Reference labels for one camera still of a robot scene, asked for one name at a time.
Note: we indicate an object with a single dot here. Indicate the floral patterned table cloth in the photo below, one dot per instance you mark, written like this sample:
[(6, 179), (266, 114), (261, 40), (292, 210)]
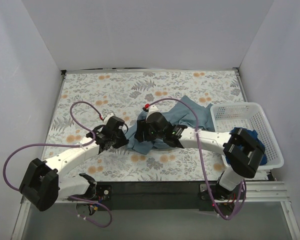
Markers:
[(86, 95)]

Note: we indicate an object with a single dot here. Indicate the white plastic laundry basket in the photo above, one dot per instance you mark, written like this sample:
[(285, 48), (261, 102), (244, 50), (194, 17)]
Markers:
[(249, 115)]

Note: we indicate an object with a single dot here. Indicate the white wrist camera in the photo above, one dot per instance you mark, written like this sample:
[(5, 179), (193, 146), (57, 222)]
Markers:
[(150, 109), (105, 118)]

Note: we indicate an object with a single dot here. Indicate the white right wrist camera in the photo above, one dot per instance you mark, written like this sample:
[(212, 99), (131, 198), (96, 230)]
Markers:
[(150, 109)]

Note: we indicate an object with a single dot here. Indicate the dark blue t shirt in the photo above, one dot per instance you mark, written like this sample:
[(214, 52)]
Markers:
[(244, 149)]

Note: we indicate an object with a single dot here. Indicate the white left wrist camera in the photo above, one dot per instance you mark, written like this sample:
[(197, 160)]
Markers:
[(105, 118)]

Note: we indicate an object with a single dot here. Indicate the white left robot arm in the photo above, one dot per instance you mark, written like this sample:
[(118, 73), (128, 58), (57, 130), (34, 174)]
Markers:
[(45, 181)]

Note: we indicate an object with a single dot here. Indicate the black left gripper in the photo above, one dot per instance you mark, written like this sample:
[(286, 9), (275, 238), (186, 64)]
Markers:
[(118, 141)]

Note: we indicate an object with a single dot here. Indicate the light blue t shirt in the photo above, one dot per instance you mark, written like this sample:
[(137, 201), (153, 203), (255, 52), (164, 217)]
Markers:
[(180, 114)]

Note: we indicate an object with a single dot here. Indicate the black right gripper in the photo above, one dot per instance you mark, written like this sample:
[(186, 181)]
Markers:
[(141, 131)]

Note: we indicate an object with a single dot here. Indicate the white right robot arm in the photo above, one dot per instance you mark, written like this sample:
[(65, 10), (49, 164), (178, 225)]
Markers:
[(185, 137)]

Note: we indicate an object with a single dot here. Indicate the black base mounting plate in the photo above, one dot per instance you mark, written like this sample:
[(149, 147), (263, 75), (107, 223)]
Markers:
[(162, 195)]

